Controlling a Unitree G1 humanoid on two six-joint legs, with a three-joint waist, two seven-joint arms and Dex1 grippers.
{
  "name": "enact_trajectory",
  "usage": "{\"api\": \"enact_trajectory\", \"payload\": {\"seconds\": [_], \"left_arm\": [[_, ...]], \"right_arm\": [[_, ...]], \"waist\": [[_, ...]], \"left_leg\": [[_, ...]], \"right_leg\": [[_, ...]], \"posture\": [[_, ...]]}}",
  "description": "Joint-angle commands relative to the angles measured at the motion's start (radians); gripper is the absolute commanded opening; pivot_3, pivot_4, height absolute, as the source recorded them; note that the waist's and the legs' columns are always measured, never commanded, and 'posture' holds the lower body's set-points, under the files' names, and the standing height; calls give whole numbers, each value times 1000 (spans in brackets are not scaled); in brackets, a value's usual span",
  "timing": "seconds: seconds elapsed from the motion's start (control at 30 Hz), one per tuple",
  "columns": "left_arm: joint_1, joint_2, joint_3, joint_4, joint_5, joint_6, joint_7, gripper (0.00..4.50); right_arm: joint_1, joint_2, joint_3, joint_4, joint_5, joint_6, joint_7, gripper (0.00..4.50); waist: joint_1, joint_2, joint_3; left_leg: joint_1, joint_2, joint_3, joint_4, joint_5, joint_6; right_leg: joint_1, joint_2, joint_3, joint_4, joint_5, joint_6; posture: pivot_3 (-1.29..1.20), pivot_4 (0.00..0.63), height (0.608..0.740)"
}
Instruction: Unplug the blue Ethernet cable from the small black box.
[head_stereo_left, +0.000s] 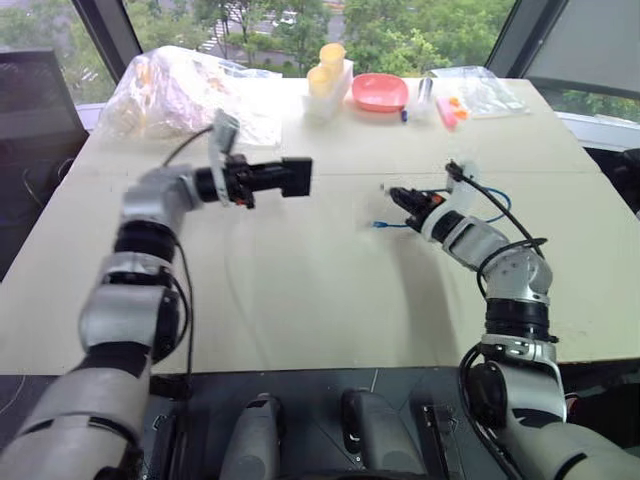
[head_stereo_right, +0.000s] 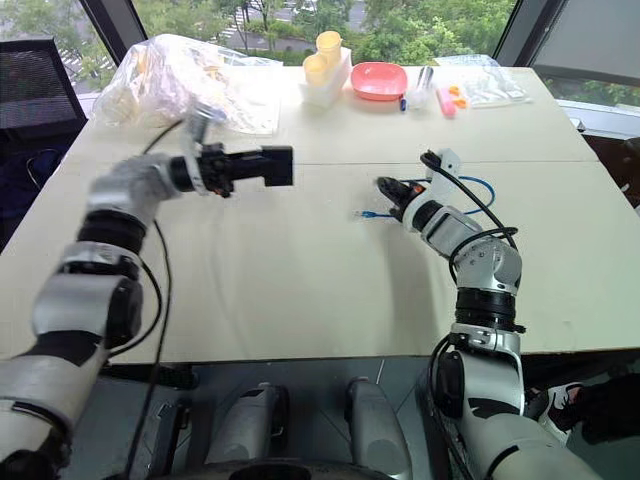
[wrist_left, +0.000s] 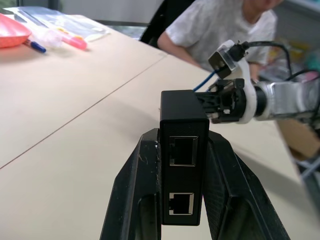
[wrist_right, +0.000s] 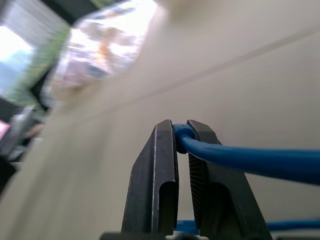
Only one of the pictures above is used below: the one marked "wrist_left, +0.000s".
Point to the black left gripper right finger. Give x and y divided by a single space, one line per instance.
232 190

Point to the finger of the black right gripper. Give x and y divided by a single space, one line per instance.
208 107
207 95

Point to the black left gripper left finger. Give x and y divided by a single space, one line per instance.
130 185

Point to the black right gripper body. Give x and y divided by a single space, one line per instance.
232 102

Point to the small black Ethernet box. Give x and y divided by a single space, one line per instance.
183 117

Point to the brown cardboard box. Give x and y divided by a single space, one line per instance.
298 136

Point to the person in white T-shirt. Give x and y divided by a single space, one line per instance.
215 22

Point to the black chair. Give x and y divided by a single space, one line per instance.
156 22

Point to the pink plastic item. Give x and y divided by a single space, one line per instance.
75 42

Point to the clear plastic document sleeve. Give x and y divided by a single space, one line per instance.
72 23

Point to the crumpled clear plastic bag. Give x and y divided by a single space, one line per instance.
50 38

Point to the blue pen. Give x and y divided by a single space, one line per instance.
36 46

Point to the red plastic bowl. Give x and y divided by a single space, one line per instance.
12 31

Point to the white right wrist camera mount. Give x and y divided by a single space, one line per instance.
246 72

